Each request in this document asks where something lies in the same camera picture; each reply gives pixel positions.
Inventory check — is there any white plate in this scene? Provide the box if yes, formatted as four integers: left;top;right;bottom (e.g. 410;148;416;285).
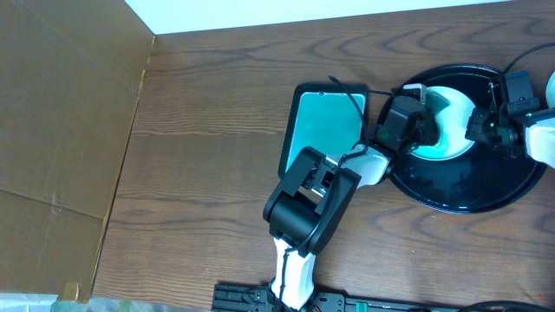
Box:
545;72;555;108

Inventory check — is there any black left camera cable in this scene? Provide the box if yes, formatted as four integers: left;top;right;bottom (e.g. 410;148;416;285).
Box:
277;75;395;304

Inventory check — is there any brown cardboard panel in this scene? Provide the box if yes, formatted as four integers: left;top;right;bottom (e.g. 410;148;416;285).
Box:
1;0;154;301

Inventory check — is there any black camera cable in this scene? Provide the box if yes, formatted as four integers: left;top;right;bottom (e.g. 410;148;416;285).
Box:
502;42;555;75
277;75;395;304

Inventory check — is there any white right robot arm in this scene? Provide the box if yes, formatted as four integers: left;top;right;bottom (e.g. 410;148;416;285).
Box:
465;97;554;167

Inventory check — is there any round black tray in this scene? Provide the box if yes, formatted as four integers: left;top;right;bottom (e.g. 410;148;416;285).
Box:
386;64;548;214

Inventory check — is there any black right camera cable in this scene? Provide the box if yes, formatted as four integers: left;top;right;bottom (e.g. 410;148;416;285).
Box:
502;42;555;75

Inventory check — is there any black rectangular water tray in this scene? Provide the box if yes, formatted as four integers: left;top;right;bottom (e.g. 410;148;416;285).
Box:
277;82;368;178

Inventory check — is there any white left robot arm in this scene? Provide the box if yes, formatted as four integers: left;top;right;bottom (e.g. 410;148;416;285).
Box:
263;90;439;311

